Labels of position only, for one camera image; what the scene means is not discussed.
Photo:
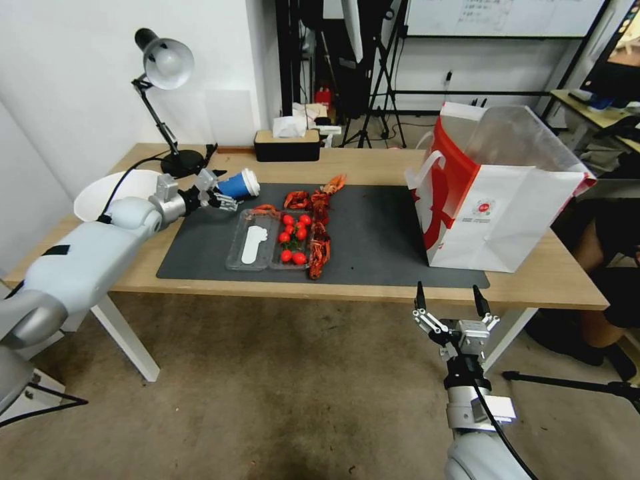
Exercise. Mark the black tissue box wooden lid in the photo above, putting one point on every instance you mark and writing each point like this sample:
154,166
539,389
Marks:
287,146

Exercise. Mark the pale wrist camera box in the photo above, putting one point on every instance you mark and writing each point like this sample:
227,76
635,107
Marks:
474,336

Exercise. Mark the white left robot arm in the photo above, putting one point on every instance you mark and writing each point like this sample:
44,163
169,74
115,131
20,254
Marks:
75,270

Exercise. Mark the wooden side desk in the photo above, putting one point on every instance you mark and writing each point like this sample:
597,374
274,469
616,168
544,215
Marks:
590,112

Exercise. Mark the dark grey table mat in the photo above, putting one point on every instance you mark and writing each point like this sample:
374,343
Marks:
370,235

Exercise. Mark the person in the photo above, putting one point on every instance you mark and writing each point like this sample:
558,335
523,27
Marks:
595,240

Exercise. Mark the white wall screen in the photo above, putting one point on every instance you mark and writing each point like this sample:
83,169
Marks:
500,17

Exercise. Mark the red crayfish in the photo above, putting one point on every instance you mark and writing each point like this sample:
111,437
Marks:
318,257
265,210
318,232
334,183
296,200
322,216
320,200

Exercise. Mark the wooden table white legs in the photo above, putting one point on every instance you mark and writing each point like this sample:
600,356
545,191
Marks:
375,165

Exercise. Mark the red white delivery bag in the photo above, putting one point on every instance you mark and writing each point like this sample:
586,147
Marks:
500,220

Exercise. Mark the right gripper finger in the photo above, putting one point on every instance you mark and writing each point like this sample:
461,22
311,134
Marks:
431,322
486,314

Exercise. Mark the black tripod on floor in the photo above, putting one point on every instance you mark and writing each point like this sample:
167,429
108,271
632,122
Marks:
575,382

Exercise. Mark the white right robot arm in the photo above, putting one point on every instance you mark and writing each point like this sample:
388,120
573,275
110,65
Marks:
475,450

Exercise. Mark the white round plate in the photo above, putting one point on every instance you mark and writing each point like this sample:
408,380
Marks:
112,192

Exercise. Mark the clear disposable takeout box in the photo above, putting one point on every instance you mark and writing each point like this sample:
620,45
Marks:
250,260

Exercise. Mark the black computer monitor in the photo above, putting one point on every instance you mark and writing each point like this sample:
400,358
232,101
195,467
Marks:
617,55

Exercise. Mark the white label on lid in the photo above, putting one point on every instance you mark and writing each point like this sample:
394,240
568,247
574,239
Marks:
252,244

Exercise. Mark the blue paper cup white lid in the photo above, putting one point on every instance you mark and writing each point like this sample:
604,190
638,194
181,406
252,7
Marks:
235,185

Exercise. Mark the black camera tripod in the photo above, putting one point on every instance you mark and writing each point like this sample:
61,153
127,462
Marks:
380,90

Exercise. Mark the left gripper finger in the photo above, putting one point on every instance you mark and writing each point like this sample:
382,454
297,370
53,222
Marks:
225,203
206,181

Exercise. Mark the small black clip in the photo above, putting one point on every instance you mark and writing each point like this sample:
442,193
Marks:
210,151

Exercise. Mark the black silver desk lamp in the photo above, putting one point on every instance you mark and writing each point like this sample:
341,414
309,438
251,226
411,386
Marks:
167,60

